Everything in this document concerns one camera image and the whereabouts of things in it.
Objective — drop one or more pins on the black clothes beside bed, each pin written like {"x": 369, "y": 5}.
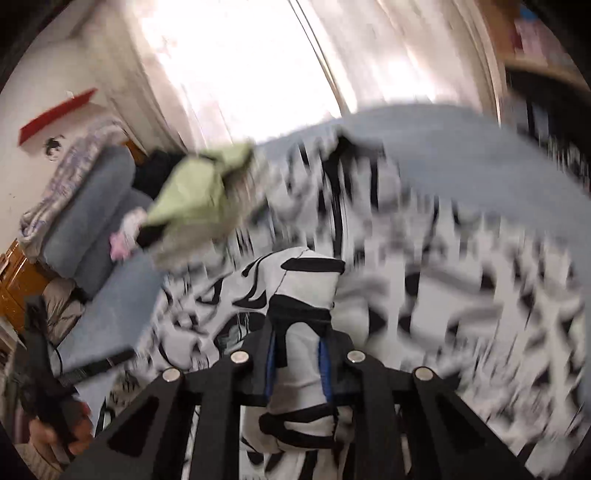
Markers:
{"x": 556, "y": 116}

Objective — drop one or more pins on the purple patterned blanket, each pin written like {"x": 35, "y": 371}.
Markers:
{"x": 70, "y": 174}

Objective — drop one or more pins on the black white graffiti print garment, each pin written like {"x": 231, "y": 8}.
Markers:
{"x": 494, "y": 309}

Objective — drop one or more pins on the beige folded garment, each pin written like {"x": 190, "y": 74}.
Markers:
{"x": 178, "y": 247}

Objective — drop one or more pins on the person's left hand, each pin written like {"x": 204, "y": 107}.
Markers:
{"x": 44, "y": 438}

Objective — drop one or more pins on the red paper wall strip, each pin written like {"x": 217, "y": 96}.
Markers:
{"x": 54, "y": 114}

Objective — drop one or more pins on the pink small cloth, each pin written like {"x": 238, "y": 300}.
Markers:
{"x": 123, "y": 241}

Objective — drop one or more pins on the black garment at headboard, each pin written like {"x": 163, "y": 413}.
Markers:
{"x": 151, "y": 175}

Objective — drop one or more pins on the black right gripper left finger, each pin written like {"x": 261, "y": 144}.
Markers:
{"x": 191, "y": 422}

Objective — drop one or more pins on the wooden shelf unit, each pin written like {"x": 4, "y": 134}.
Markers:
{"x": 523, "y": 42}

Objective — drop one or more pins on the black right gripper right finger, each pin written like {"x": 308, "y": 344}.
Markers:
{"x": 409, "y": 425}

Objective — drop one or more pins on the green folded garment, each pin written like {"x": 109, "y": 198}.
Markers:
{"x": 197, "y": 192}

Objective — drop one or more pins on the blue bed sheet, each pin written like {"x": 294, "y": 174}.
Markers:
{"x": 444, "y": 150}

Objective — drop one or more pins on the white sheer curtain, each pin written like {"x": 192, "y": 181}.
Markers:
{"x": 190, "y": 74}

